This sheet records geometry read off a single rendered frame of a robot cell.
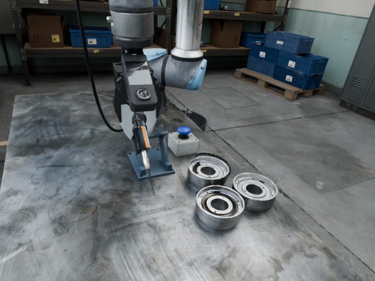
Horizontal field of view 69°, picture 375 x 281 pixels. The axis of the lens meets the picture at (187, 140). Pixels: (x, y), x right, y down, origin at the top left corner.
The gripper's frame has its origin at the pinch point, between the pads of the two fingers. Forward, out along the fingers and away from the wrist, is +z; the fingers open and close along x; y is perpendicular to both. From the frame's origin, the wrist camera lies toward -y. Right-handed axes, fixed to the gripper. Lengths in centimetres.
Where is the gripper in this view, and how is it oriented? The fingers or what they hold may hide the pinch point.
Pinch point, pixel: (139, 135)
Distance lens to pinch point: 59.9
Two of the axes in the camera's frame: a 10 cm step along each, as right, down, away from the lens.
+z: -0.6, 8.4, 5.3
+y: -3.5, -5.2, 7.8
